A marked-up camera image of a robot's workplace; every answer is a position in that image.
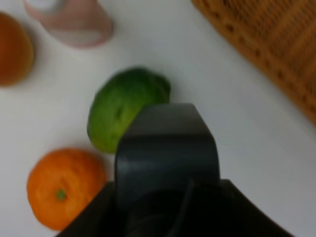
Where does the dark green pump bottle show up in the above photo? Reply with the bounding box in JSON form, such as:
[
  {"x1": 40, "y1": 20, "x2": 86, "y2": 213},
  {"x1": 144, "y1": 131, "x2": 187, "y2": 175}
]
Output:
[{"x1": 60, "y1": 104, "x2": 288, "y2": 237}]

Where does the red orange round bun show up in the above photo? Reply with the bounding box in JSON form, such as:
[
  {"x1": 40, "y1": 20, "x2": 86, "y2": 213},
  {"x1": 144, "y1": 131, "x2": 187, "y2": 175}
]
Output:
[{"x1": 0, "y1": 12, "x2": 35, "y2": 87}]

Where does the orange tangerine fruit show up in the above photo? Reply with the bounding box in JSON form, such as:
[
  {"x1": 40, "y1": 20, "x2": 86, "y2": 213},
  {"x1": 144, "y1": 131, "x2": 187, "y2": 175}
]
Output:
[{"x1": 27, "y1": 148, "x2": 107, "y2": 231}]

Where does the light orange wicker basket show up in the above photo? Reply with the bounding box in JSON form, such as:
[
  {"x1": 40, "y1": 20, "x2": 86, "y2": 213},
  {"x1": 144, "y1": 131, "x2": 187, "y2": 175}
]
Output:
[{"x1": 193, "y1": 0, "x2": 316, "y2": 122}]

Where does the pink dish soap bottle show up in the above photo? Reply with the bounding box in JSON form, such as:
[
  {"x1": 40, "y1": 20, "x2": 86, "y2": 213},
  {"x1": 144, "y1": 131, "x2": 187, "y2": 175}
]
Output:
[{"x1": 23, "y1": 0, "x2": 113, "y2": 47}]

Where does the green lime fruit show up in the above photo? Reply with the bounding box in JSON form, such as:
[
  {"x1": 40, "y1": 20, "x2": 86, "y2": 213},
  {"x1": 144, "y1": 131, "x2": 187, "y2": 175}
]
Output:
[{"x1": 87, "y1": 68, "x2": 171, "y2": 153}]

